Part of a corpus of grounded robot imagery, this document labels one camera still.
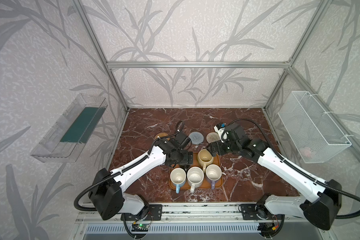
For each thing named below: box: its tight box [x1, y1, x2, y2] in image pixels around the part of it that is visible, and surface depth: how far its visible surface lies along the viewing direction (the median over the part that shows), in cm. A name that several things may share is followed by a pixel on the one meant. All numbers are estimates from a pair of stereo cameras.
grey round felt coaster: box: [188, 131, 204, 145], surface depth 104 cm
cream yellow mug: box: [197, 148, 214, 173], surface depth 85 cm
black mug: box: [178, 164, 192, 175], surface depth 82 cm
